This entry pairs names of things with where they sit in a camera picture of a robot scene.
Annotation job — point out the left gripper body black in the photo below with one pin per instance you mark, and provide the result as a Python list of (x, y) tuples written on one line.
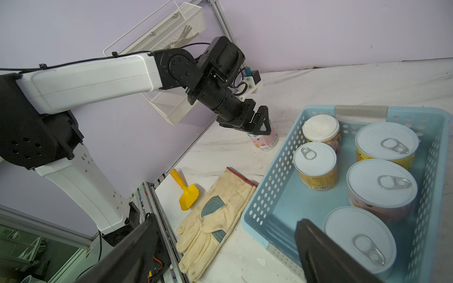
[(237, 115)]

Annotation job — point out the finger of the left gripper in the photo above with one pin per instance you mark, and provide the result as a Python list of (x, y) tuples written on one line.
[(260, 124)]

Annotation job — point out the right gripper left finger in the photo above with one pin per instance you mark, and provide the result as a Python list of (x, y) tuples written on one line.
[(132, 260)]

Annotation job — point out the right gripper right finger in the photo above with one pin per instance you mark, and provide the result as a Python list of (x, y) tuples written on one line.
[(323, 261)]

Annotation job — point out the pink can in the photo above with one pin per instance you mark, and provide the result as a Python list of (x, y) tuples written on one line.
[(264, 143)]

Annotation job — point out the green can pull tab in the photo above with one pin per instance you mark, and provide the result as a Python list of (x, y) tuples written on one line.
[(364, 237)]

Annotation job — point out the orange can pull tab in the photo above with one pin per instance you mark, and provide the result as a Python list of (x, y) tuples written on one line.
[(316, 164)]

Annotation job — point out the pink can pull tab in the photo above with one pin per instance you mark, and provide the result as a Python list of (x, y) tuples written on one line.
[(382, 188)]

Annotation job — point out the yellow can pull tab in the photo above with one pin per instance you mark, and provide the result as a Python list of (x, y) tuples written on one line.
[(387, 141)]

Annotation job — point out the light blue plastic basket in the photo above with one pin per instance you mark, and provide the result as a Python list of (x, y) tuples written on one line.
[(282, 200)]

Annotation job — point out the white mesh lower bin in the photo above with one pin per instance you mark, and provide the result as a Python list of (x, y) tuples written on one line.
[(172, 105)]

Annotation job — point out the white mesh bin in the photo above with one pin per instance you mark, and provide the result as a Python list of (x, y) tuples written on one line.
[(172, 105), (173, 25)]

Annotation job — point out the beige work glove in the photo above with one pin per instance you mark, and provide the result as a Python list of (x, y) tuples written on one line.
[(204, 231)]

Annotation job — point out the yellow plastic scoop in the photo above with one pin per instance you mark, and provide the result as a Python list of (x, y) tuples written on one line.
[(190, 193)]

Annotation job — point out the white mesh upper bin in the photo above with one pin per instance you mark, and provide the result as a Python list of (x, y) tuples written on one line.
[(173, 25)]

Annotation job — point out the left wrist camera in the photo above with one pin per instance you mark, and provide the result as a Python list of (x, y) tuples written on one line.
[(250, 83)]

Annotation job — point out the aluminium frame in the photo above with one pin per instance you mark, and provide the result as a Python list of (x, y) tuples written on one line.
[(220, 17)]

